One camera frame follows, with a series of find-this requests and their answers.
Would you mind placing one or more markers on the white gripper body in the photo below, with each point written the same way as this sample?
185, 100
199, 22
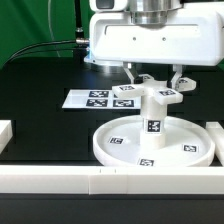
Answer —
189, 37

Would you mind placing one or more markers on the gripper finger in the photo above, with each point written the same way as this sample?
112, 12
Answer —
129, 71
176, 77

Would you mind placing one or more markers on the white cross-shaped table base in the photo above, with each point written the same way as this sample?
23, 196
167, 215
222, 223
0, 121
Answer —
159, 90

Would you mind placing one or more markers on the white round table top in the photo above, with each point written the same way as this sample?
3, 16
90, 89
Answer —
172, 143

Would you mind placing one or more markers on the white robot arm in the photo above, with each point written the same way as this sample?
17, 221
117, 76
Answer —
156, 12

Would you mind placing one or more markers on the black vertical pole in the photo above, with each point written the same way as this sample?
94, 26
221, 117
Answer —
78, 19

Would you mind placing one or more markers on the white marker sheet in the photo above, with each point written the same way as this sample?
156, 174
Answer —
98, 99

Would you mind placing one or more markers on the white right fence block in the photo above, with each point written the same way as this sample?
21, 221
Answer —
216, 132

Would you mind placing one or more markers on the white fence block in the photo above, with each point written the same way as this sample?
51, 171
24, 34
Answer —
216, 132
5, 133

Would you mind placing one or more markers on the white front fence bar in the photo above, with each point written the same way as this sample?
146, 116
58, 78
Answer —
91, 180

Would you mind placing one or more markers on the white left fence block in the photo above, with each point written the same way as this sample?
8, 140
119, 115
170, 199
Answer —
5, 133

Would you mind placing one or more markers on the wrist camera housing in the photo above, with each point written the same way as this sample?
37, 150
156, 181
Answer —
108, 5

